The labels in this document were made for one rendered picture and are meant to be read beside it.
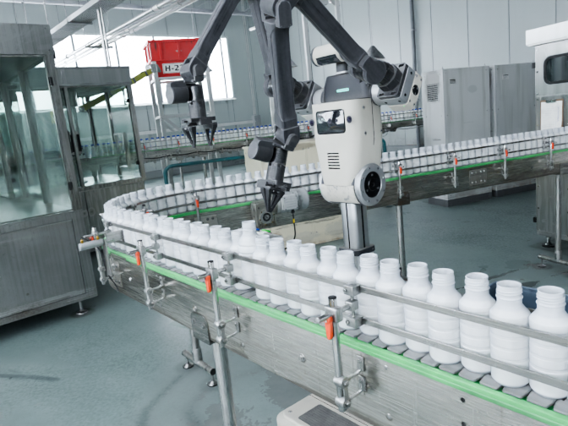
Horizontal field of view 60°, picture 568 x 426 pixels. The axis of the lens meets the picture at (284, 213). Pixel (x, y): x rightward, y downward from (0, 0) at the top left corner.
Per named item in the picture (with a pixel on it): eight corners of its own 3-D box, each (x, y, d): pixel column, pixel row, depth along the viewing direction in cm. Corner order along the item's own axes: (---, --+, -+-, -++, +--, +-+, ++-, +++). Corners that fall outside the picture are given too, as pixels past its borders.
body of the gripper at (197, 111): (181, 124, 168) (178, 102, 166) (206, 122, 174) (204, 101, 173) (190, 123, 163) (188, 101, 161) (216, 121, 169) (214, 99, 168)
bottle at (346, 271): (333, 322, 109) (327, 251, 106) (359, 317, 110) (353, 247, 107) (341, 332, 104) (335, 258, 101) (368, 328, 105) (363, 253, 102)
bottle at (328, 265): (315, 318, 113) (308, 248, 109) (334, 309, 116) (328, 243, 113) (334, 324, 108) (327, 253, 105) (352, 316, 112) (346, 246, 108)
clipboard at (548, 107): (541, 136, 446) (541, 100, 440) (564, 135, 425) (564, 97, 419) (537, 136, 445) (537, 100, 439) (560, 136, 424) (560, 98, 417)
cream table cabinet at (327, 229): (332, 227, 640) (324, 136, 617) (357, 236, 583) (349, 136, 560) (253, 243, 601) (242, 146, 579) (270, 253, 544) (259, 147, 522)
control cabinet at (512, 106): (512, 186, 791) (510, 63, 755) (538, 188, 746) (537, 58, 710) (472, 193, 763) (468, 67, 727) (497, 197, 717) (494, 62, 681)
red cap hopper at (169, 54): (174, 224, 774) (146, 40, 721) (167, 217, 840) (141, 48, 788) (230, 215, 806) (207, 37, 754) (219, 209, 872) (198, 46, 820)
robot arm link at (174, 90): (203, 63, 162) (189, 68, 169) (171, 63, 155) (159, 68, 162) (208, 100, 164) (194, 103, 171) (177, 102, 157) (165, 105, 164)
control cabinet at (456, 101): (468, 194, 760) (464, 68, 724) (493, 198, 714) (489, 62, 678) (425, 203, 731) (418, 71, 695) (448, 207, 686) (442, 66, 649)
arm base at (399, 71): (387, 68, 168) (379, 100, 166) (374, 56, 163) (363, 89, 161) (409, 64, 161) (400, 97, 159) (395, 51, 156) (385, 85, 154)
